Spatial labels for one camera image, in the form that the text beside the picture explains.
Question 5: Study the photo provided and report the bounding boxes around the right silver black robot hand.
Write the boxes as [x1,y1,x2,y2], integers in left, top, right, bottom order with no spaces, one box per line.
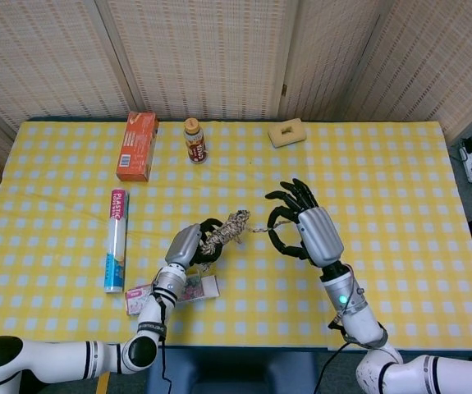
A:
[264,178,346,268]

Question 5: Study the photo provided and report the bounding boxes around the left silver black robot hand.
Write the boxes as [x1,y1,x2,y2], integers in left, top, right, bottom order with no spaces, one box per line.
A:
[164,218,227,268]

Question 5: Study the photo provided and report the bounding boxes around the braided multicolour rope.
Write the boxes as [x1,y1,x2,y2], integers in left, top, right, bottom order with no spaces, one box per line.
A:
[196,208,290,274]

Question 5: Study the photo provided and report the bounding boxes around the plastic wrap roll box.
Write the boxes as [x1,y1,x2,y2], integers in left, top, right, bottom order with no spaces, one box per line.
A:
[103,188,130,295]

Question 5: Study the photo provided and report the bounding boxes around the floral print carton box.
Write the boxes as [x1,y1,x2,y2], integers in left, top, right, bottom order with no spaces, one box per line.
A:
[124,274,221,316]

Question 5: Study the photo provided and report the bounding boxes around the yellow white checkered tablecloth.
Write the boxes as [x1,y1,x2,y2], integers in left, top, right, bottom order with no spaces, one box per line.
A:
[0,119,472,352]

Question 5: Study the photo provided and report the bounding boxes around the yellow sponge block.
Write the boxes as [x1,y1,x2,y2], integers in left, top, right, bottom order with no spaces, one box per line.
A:
[268,117,306,149]

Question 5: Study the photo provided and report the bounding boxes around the small brown drink bottle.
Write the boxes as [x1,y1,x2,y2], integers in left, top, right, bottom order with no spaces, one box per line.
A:
[183,117,209,165]

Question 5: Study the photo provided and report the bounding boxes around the orange cardboard box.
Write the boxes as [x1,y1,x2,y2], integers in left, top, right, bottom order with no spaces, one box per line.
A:
[115,111,159,183]

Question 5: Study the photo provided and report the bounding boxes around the blue chair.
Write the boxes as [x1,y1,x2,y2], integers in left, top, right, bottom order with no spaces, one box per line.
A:
[145,347,321,394]

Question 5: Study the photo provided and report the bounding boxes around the bamboo folding screen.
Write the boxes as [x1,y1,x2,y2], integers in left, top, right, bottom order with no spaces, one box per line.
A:
[0,0,472,190]

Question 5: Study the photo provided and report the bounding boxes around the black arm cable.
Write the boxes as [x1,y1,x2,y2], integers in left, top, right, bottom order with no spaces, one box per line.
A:
[312,311,354,394]
[158,299,173,394]

